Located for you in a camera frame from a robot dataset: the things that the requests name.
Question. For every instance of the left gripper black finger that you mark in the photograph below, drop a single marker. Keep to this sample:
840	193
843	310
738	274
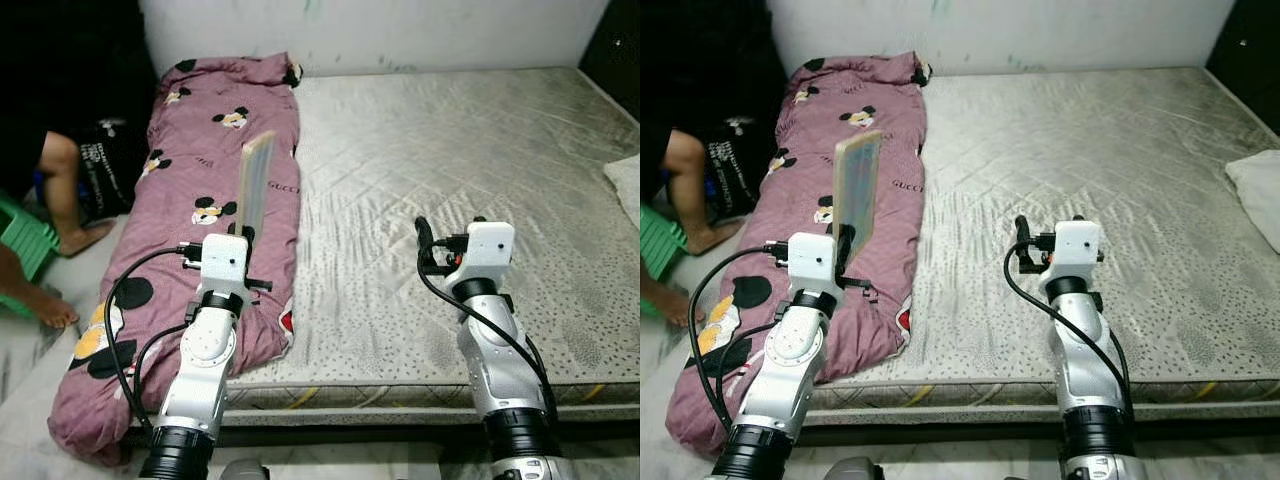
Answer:
846	250
243	237

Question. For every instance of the colourful children's book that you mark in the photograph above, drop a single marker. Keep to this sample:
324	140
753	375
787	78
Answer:
257	185
860	185

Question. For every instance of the beige pillow with lettering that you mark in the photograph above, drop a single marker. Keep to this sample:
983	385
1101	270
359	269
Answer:
625	190
1258	200

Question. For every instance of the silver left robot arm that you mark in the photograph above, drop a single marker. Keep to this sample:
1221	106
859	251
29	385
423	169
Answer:
200	380
790	380

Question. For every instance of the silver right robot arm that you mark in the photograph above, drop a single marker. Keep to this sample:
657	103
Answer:
500	360
1085	360

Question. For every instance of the beige quilted mattress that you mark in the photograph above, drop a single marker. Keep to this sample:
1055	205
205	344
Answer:
1050	160
420	160

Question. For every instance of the black bag with white print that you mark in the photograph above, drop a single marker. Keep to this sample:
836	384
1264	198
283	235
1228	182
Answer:
115	170
735	170

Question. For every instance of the bare person leg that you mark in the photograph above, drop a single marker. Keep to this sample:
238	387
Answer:
62	190
40	300
690	190
665	305

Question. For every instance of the grey left robot leg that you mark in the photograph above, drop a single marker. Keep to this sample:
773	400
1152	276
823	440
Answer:
244	471
852	470

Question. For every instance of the green plastic stool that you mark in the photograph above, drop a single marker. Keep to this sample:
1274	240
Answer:
660	240
25	245

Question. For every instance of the dark tufted headboard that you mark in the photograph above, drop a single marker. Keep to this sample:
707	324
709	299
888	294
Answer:
1250	40
615	50

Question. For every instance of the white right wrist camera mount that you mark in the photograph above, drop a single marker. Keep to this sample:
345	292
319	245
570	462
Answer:
1075	248
485	250

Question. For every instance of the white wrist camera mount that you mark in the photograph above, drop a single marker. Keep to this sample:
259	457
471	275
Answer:
815	262
485	250
1075	248
225	262

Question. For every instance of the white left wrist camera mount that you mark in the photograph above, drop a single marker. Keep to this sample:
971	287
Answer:
815	262
225	262

